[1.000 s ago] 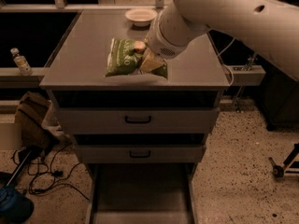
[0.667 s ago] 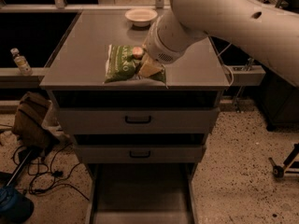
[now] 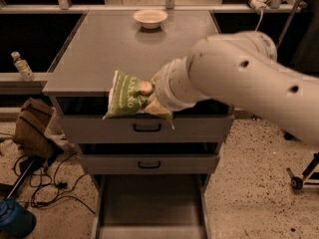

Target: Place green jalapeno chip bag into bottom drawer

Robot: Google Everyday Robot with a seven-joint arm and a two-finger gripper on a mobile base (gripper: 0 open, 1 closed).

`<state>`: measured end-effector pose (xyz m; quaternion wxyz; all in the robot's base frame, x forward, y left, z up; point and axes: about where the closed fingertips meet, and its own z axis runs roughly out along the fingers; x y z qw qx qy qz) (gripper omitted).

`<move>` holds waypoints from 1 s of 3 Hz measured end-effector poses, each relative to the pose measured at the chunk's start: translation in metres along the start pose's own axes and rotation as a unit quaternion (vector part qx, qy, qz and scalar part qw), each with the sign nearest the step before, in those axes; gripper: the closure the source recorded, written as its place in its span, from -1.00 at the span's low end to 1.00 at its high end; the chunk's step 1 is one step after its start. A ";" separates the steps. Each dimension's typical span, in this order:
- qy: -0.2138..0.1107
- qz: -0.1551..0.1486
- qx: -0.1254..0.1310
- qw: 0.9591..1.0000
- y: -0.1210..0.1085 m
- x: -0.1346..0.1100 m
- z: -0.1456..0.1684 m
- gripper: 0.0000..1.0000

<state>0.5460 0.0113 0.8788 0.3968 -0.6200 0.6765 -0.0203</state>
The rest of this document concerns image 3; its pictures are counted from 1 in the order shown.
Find grey drawer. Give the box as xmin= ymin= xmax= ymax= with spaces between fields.
xmin=91 ymin=174 xmax=211 ymax=239
xmin=79 ymin=142 xmax=220 ymax=174
xmin=57 ymin=97 xmax=234 ymax=143

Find white power strip cable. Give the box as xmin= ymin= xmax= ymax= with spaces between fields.
xmin=240 ymin=0 xmax=271 ymax=32

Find grey bottom drawer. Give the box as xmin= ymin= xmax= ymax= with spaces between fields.
xmin=91 ymin=174 xmax=211 ymax=239

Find black wheeled stand leg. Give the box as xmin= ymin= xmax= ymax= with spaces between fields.
xmin=287 ymin=153 xmax=319 ymax=190

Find blue round device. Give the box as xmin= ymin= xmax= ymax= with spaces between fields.
xmin=0 ymin=198 xmax=37 ymax=239

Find green jalapeno chip bag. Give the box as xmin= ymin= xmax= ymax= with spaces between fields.
xmin=103 ymin=70 xmax=173 ymax=127

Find grey drawer cabinet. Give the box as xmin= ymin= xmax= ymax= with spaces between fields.
xmin=42 ymin=9 xmax=246 ymax=192

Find grey middle drawer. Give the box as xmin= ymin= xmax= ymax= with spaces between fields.
xmin=79 ymin=142 xmax=220 ymax=174

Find black floor cables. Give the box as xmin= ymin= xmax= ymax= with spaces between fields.
xmin=11 ymin=150 xmax=97 ymax=215

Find clear plastic water bottle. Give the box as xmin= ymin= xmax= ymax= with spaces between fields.
xmin=11 ymin=51 xmax=35 ymax=82

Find metal diagonal pole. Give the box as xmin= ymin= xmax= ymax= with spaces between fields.
xmin=278 ymin=0 xmax=310 ymax=47

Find grey top drawer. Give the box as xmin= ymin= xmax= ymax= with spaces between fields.
xmin=57 ymin=97 xmax=234 ymax=143

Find white bowl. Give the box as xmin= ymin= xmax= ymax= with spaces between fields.
xmin=133 ymin=9 xmax=167 ymax=29

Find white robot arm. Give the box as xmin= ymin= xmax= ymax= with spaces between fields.
xmin=151 ymin=31 xmax=319 ymax=147

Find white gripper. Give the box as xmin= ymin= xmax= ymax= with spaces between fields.
xmin=144 ymin=58 xmax=209 ymax=119

